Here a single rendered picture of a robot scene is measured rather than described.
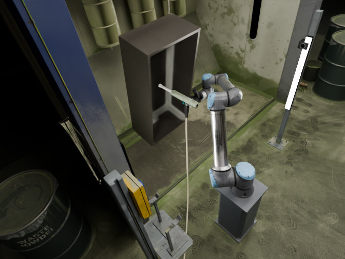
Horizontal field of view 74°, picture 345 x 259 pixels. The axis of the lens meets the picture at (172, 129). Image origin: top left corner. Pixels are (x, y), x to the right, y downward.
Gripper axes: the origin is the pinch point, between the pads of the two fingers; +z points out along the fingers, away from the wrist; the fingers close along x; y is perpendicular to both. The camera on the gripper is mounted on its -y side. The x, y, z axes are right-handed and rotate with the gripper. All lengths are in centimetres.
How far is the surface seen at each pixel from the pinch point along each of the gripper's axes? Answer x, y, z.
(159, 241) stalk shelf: -58, 41, 89
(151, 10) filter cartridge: 129, -41, -78
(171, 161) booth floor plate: 27, 109, -11
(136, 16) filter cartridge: 139, -35, -61
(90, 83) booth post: -7, -57, 86
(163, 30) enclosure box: 33, -54, -5
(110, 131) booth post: -9, -23, 82
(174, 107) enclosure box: 56, 56, -45
